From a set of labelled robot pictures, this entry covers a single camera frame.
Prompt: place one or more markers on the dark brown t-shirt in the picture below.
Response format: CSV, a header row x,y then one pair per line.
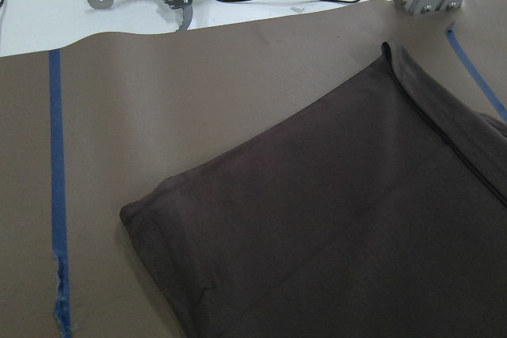
x,y
377,211

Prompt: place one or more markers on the blue tape line crosswise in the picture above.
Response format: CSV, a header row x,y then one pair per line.
x,y
62,309

